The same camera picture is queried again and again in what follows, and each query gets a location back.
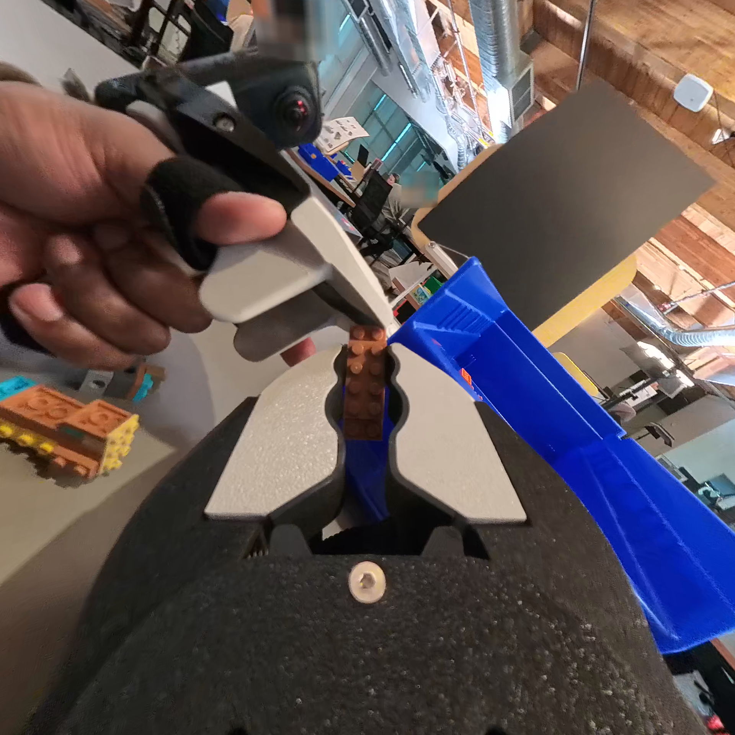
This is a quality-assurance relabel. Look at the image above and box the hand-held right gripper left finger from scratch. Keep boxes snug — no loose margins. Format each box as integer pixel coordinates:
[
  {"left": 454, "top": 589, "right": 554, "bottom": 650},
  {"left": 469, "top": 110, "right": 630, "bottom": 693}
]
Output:
[{"left": 204, "top": 345, "right": 347, "bottom": 523}]

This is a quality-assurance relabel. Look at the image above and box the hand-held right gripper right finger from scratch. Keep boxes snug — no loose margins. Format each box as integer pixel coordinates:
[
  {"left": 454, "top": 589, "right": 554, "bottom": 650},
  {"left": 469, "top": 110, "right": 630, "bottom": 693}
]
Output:
[{"left": 387, "top": 343, "right": 528, "bottom": 524}]

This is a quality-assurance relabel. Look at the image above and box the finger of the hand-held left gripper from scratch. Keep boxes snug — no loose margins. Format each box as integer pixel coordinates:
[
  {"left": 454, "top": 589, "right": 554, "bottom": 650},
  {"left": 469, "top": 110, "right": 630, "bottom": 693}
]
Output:
[
  {"left": 290, "top": 197, "right": 398, "bottom": 331},
  {"left": 232, "top": 290, "right": 352, "bottom": 364}
]

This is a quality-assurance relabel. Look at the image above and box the long brown toy brick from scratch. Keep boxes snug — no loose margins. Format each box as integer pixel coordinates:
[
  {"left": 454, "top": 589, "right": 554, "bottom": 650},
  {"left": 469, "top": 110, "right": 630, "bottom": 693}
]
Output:
[{"left": 343, "top": 325, "right": 389, "bottom": 442}]

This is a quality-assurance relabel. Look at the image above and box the blue plastic bin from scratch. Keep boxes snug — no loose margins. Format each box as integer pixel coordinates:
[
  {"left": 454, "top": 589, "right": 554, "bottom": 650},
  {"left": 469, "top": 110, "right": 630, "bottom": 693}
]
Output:
[
  {"left": 297, "top": 142, "right": 340, "bottom": 181},
  {"left": 343, "top": 255, "right": 735, "bottom": 655}
]

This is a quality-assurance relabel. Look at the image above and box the person's left forearm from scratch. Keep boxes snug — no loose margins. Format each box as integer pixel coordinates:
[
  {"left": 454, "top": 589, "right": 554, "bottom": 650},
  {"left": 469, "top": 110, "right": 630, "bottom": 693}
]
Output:
[{"left": 0, "top": 62, "right": 44, "bottom": 88}]

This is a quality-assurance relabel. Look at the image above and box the person's left hand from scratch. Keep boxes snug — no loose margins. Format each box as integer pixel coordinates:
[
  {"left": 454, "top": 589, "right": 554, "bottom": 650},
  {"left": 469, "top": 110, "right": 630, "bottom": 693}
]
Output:
[{"left": 0, "top": 80, "right": 318, "bottom": 371}]

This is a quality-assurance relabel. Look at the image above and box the black office chair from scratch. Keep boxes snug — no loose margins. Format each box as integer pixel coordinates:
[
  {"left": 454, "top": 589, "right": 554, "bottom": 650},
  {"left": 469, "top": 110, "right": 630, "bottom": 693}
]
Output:
[{"left": 350, "top": 172, "right": 394, "bottom": 242}]

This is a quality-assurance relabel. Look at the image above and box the white instruction sheet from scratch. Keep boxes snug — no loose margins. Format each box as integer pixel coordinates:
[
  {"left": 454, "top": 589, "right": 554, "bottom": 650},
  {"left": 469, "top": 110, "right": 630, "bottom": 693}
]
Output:
[{"left": 317, "top": 116, "right": 370, "bottom": 155}]

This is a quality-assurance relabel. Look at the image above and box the colourful printed box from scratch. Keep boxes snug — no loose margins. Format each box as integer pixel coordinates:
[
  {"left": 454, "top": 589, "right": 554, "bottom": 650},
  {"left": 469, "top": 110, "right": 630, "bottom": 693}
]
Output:
[{"left": 409, "top": 276, "right": 446, "bottom": 306}]

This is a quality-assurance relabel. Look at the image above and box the small grey brick model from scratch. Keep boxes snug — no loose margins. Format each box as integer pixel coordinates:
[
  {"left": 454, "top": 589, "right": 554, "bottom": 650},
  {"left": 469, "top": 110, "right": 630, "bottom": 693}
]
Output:
[{"left": 77, "top": 362, "right": 167, "bottom": 403}]

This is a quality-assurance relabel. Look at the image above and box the dark grey divider panel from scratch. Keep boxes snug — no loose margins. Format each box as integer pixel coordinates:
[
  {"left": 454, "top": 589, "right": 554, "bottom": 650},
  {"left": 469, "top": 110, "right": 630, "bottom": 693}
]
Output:
[{"left": 412, "top": 79, "right": 717, "bottom": 348}]

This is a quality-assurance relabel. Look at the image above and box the orange yellow brick train model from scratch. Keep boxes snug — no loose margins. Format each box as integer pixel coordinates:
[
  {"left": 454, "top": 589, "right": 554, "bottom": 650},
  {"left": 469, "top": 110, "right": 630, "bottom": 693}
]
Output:
[{"left": 0, "top": 376, "right": 140, "bottom": 480}]

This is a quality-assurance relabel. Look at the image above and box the white ceiling access point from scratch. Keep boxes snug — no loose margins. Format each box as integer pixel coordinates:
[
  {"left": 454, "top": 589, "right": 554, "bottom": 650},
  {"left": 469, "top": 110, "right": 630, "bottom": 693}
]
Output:
[{"left": 673, "top": 73, "right": 714, "bottom": 113}]

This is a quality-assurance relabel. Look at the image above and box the silver ventilation duct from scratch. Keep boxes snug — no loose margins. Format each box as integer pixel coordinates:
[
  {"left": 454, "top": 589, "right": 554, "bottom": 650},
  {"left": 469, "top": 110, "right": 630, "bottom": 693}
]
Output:
[{"left": 468, "top": 0, "right": 537, "bottom": 124}]

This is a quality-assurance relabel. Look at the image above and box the silver flexible duct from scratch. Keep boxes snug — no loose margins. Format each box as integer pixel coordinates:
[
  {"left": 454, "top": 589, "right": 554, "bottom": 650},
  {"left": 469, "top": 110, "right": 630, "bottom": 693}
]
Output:
[{"left": 617, "top": 296, "right": 735, "bottom": 348}]

